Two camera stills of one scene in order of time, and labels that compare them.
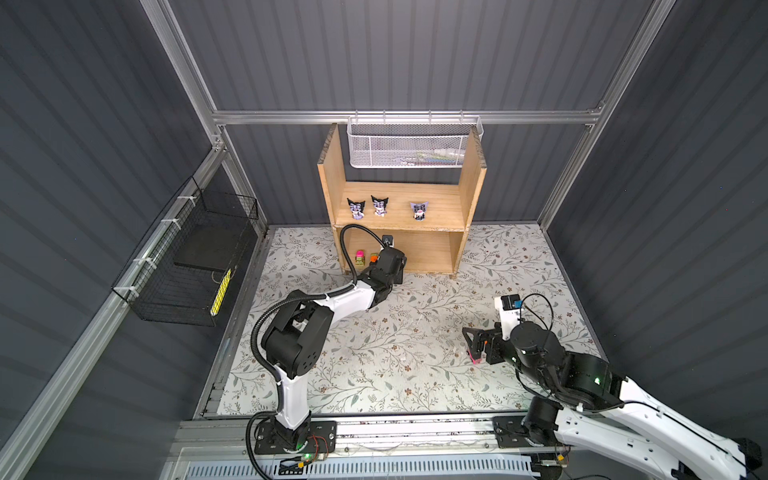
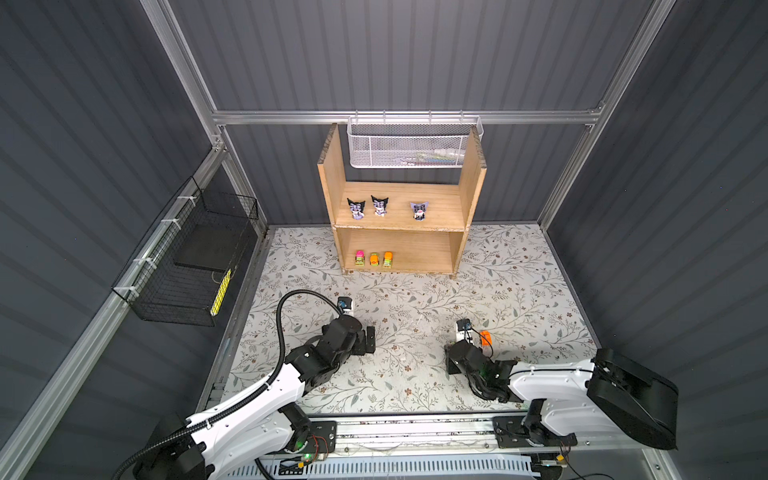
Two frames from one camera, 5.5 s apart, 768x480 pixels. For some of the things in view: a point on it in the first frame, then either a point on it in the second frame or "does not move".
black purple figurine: x=419 y=211 does not move
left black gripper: x=398 y=279 to x=362 y=347
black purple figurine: x=356 y=208 does not move
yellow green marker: x=220 y=292 does not move
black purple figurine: x=380 y=205 does not move
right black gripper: x=490 y=336 to x=449 y=364
